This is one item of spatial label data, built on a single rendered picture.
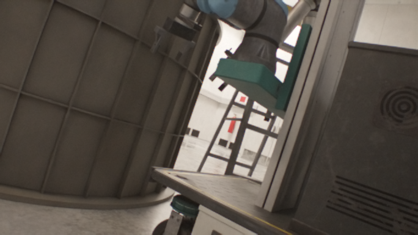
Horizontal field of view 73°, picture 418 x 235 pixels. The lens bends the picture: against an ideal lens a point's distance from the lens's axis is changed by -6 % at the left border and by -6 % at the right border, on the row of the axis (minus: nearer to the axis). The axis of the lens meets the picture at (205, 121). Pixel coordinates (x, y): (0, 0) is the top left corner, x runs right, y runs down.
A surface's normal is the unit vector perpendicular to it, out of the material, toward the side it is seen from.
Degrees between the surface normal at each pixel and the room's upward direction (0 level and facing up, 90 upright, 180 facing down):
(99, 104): 90
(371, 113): 90
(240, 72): 90
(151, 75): 90
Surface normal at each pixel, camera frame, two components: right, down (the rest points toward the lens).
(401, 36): -0.64, -0.24
